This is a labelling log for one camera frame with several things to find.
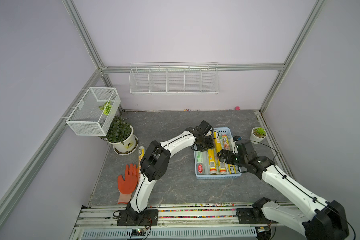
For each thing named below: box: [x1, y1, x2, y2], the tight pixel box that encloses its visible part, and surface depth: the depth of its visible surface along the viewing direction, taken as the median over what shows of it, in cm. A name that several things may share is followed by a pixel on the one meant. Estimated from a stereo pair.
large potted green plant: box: [98, 115, 139, 156], surface depth 89 cm
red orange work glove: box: [117, 163, 139, 204], surface depth 85 cm
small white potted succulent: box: [249, 127, 267, 144], surface depth 98 cm
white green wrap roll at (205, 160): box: [202, 151, 210, 175], surface depth 91 cm
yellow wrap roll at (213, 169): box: [208, 149, 218, 175], surface depth 85 cm
